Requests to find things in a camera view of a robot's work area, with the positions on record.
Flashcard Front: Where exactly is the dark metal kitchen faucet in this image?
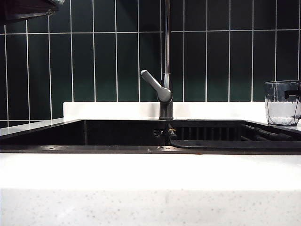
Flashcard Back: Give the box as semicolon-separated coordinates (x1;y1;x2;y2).
158;0;174;120

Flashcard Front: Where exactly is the black kitchen sink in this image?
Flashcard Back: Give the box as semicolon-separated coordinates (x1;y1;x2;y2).
0;119;301;156

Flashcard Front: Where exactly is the black sink drain rack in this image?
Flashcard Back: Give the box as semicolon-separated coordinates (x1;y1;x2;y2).
169;121;301;149

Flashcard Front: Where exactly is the clear plastic mug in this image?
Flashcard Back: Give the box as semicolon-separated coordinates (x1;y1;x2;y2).
264;80;301;126

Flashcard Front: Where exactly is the grey faucet lever handle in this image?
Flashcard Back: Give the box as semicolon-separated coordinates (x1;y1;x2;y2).
140;69;174;104

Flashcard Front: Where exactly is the black hose nozzle yellow band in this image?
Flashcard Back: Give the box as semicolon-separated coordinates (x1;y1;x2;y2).
167;123;177;140

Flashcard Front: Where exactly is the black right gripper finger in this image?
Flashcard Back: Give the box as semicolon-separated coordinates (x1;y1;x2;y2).
284;90;301;99

